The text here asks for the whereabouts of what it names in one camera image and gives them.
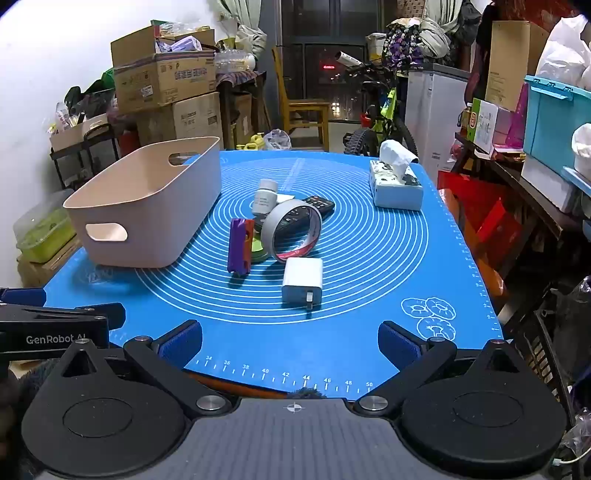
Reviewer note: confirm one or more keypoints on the dark glass door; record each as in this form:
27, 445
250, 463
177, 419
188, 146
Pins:
323, 27

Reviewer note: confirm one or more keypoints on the green black bicycle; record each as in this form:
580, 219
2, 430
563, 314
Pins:
383, 115

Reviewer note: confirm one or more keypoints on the blue silicone mat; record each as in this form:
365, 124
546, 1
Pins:
369, 277

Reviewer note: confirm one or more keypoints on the low cardboard box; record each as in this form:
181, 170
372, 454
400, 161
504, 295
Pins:
41, 270

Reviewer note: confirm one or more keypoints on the tall cardboard box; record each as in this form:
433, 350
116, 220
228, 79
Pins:
508, 60

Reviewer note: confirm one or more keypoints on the green lunch box clear lid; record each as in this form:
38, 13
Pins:
41, 233

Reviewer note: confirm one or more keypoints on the white plastic bag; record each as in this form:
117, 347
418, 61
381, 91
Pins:
568, 50

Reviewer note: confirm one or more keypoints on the purple folding toy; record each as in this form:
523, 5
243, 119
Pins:
239, 249

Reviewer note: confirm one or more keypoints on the clear plastic bag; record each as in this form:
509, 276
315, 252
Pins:
277, 140

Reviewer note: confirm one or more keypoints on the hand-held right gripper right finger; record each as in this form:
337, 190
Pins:
399, 344

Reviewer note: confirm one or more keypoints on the white power adapter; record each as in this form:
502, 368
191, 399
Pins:
301, 277

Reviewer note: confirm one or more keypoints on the yellow plastic toy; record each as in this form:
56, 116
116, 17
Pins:
251, 142

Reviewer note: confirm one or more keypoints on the wooden chair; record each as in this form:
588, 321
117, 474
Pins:
304, 108

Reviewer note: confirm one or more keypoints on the grey tape roll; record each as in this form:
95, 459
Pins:
277, 218

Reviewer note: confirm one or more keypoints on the teal storage bin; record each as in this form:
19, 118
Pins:
549, 124

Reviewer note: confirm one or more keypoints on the floral cloth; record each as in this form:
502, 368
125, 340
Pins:
401, 44

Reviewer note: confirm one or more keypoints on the closed cardboard box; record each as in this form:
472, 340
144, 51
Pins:
194, 115

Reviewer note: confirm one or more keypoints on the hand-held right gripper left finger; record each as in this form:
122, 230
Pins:
182, 344

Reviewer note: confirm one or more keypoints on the black remote control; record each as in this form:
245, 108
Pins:
321, 204

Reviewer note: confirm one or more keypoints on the dark side table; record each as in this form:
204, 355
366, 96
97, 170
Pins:
240, 110

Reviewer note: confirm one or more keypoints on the red bags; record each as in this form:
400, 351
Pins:
480, 217

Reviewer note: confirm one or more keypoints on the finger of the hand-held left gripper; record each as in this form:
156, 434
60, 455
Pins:
69, 312
23, 296

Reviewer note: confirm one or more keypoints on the person's left forearm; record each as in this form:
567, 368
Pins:
10, 406

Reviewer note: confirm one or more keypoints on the green round tin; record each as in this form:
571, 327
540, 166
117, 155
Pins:
258, 248

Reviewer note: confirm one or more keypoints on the open cardboard box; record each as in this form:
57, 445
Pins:
161, 78

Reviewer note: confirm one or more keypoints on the white pill bottle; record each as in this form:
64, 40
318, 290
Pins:
264, 198

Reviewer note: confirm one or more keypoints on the rolled paper tube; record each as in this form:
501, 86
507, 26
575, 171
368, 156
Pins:
348, 58

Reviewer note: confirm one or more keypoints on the pink plastic basket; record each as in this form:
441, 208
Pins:
152, 221

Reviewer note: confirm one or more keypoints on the pink packaging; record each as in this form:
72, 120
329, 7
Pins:
512, 124

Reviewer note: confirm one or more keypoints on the patterned tissue box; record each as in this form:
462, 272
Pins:
397, 191

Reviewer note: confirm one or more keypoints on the green white carton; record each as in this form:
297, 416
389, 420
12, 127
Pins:
482, 122

